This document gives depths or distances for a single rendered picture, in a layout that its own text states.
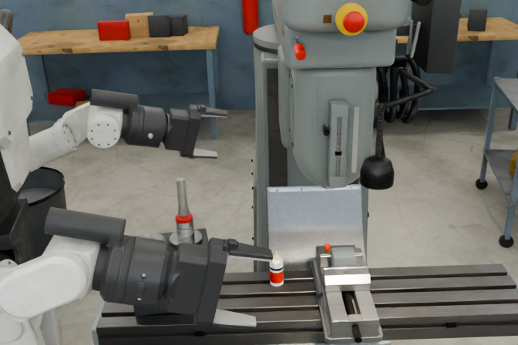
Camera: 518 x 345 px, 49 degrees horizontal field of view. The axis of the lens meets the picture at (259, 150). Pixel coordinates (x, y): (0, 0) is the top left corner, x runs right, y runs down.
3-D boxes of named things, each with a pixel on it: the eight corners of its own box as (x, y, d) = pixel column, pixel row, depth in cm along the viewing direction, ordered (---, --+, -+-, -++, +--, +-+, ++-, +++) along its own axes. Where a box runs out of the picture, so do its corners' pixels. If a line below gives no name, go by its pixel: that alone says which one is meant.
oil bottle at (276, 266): (284, 286, 168) (283, 255, 163) (270, 286, 168) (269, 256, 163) (283, 278, 171) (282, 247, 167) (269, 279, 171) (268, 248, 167)
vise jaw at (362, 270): (370, 290, 154) (371, 278, 152) (324, 292, 154) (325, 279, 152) (366, 276, 159) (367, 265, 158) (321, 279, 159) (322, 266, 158)
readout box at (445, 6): (458, 73, 159) (467, -4, 151) (425, 74, 159) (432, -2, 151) (436, 55, 177) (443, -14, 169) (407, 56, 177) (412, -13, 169)
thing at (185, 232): (181, 231, 159) (179, 213, 157) (196, 233, 158) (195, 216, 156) (174, 240, 155) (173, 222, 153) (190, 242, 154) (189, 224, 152)
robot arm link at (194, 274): (210, 343, 74) (118, 331, 72) (210, 303, 83) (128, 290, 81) (230, 258, 71) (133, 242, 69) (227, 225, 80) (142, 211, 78)
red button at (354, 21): (364, 33, 107) (365, 11, 105) (344, 34, 107) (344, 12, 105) (361, 30, 110) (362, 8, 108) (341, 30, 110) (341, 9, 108)
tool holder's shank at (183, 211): (180, 212, 156) (177, 175, 151) (191, 213, 155) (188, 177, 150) (176, 218, 153) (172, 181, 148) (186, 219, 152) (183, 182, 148)
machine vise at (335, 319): (383, 341, 146) (386, 307, 141) (325, 343, 146) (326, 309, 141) (358, 262, 178) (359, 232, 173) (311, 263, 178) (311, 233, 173)
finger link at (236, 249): (273, 263, 75) (227, 256, 74) (270, 252, 78) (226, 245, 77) (275, 252, 74) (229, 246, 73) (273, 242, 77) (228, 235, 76)
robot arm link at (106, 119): (140, 157, 120) (84, 152, 116) (137, 134, 129) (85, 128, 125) (149, 108, 115) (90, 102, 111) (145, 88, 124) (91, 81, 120)
